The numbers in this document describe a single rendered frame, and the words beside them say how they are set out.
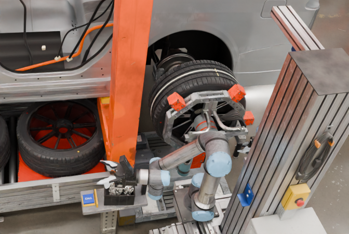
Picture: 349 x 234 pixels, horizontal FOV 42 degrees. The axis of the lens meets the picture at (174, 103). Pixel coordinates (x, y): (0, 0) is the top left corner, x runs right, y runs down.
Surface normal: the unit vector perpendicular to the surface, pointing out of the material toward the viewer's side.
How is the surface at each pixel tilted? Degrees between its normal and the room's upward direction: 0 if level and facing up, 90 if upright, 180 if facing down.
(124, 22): 90
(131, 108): 90
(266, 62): 90
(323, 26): 0
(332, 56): 0
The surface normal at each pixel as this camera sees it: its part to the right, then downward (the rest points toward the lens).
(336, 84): 0.14, -0.71
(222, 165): 0.04, 0.62
